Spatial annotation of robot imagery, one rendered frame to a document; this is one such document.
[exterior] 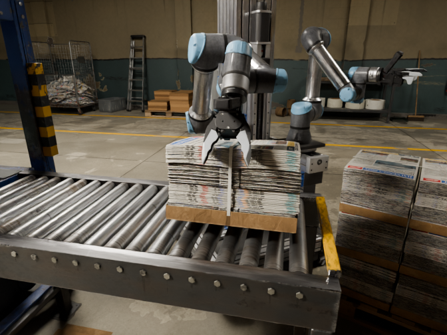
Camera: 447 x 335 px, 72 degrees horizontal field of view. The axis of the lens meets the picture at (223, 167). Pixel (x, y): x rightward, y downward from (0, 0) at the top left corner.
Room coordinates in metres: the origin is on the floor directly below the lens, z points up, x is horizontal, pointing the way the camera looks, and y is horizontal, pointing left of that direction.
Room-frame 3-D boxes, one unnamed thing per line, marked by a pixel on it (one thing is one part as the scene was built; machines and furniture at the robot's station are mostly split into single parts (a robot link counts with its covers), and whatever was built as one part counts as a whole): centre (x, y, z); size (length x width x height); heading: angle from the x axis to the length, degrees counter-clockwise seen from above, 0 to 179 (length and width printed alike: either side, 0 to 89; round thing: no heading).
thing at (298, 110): (1.84, -0.46, 0.98); 0.13 x 0.12 x 0.14; 141
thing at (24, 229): (1.02, 0.59, 0.77); 0.47 x 0.05 x 0.05; 168
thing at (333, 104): (7.09, -2.76, 0.55); 1.80 x 0.70 x 1.09; 78
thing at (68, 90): (8.05, 3.99, 0.85); 1.21 x 0.83 x 1.71; 78
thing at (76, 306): (1.34, 0.86, 0.01); 0.14 x 0.14 x 0.01; 78
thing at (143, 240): (0.94, 0.21, 0.77); 0.47 x 0.05 x 0.05; 168
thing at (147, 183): (1.22, 0.28, 0.74); 1.34 x 0.05 x 0.12; 78
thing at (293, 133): (1.84, -0.46, 0.87); 0.15 x 0.15 x 0.10
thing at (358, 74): (1.77, -0.75, 1.21); 0.11 x 0.08 x 0.09; 51
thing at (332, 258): (0.82, -0.31, 0.81); 0.43 x 0.03 x 0.02; 168
